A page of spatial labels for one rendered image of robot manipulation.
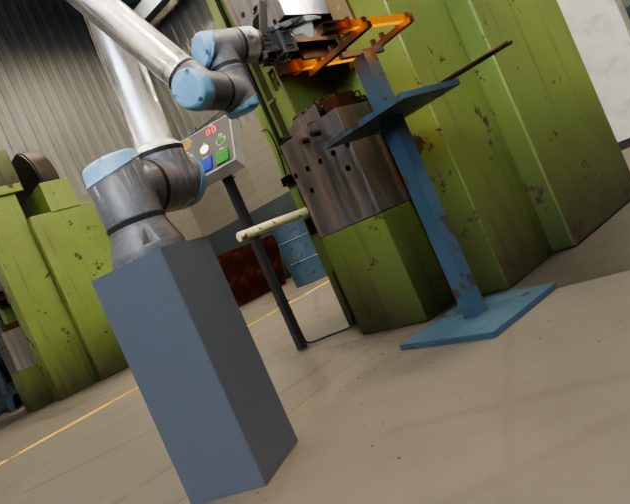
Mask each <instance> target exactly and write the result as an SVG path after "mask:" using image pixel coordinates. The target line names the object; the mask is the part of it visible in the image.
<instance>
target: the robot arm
mask: <svg viewBox="0 0 630 504"><path fill-rule="evenodd" d="M66 1H67V2H68V3H69V4H71V5H72V6H73V7H74V8H75V9H77V10H78V11H79V12H80V13H81V14H82V15H83V17H84V20H85V22H86V25H87V28H88V30H89V33H90V35H91V38H92V41H93V43H94V46H95V48H96V51H97V54H98V56H99V59H100V61H101V64H102V67H103V69H104V72H105V75H106V77H107V80H108V82H109V85H110V88H111V90H112V93H113V95H114V98H115V101H116V103H117V106H118V108H119V111H120V114H121V116H122V119H123V121H124V124H125V127H126V129H127V132H128V134H129V137H130V140H131V142H132V145H133V148H126V149H122V150H118V151H115V152H113V153H110V154H108V155H105V156H103V157H101V158H99V159H97V160H96V161H94V162H92V163H91V164H89V165H88V166H87V167H86V168H85V169H84V171H83V173H82V177H83V180H84V182H85V185H86V190H87V191H88V193H89V195H90V197H91V200H92V202H93V204H94V206H95V209H96V211H97V213H98V215H99V217H100V220H101V222H102V224H103V226H104V229H105V231H106V233H107V235H108V237H109V240H110V247H111V260H112V262H111V265H112V267H113V270H115V269H117V268H119V267H121V266H123V265H125V264H128V263H130V262H132V261H134V260H136V259H138V258H140V257H142V256H144V255H146V254H148V253H150V252H152V251H154V250H156V249H158V248H160V247H164V246H168V245H172V244H176V243H180V242H184V241H186V240H185V237H184V235H183V234H182V233H181V232H180V231H179V230H178V229H177V228H176V227H175V226H174V225H173V224H172V223H171V222H170V221H169V220H168V218H167V216H166V214H165V213H167V212H172V211H176V210H183V209H186V208H188V207H190V206H193V205H195V204H196V203H198V202H199V201H200V200H201V198H202V197H203V195H204V193H205V191H206V187H207V176H206V174H205V169H204V167H203V165H202V164H201V163H200V162H199V161H198V160H197V159H196V158H194V157H192V156H189V155H187V154H186V151H185V148H184V146H183V143H182V142H180V141H178V140H176V139H174V138H173V136H172V134H171V131H170V129H169V126H168V123H167V121H166V118H165V115H164V113H163V110H162V107H161V105H160V102H159V100H158V97H157V94H156V92H155V89H154V86H153V84H152V81H151V78H150V76H149V73H148V71H147V69H148V70H150V71H151V72H152V73H153V74H154V75H156V76H157V77H158V78H159V79H160V80H162V81H163V82H164V83H165V84H166V85H168V86H169V88H170V89H171V90H172V94H173V97H174V99H175V100H176V102H177V103H178V104H179V105H180V106H181V107H183V108H185V109H188V110H192V111H225V113H226V114H225V115H226V116H227V118H228V119H230V120H232V119H237V118H239V117H242V116H244V115H246V114H248V113H250V112H251V111H253V110H254V109H256V108H257V107H258V105H259V100H258V97H257V93H255V90H254V88H253V86H252V84H251V81H250V79H249V77H248V74H247V72H246V70H245V68H244V65H243V64H246V63H253V62H256V61H257V63H258V65H261V64H267V63H271V64H272V65H277V64H283V63H287V62H286V60H290V58H291V57H292V56H293V55H294V54H296V52H297V51H299V47H298V45H297V41H296V39H295V37H292V35H291V33H290V32H288V30H289V29H291V32H292V34H293V35H299V34H304V35H305V36H306V37H307V38H312V37H314V28H313V22H314V21H317V20H319V19H321V16H317V15H306V16H299V17H295V18H291V19H289V20H286V21H284V22H282V23H279V24H275V25H273V26H272V27H268V20H267V2H265V1H262V0H259V1H258V2H257V4H256V5H255V6H254V8H253V9H252V19H253V27H252V26H242V27H234V28H225V29H215V30H211V29H208V30H206V31H201V32H198V33H196V34H195V36H194V38H193V40H192V45H191V53H192V57H190V56H189V55H188V54H186V53H185V52H184V51H183V50H181V49H180V48H179V47H178V46H176V45H175V44H174V43H173V42H172V41H170V40H169V39H168V38H167V37H165V36H164V35H163V34H162V33H160V32H159V31H158V30H157V29H155V28H154V27H153V26H152V25H150V24H149V23H148V22H147V21H146V20H144V19H143V18H142V17H141V16H139V15H138V14H137V13H136V12H134V11H133V10H132V9H131V8H129V7H128V6H127V5H126V4H125V3H123V2H122V1H121V0H66ZM276 62H278V63H276Z"/></svg>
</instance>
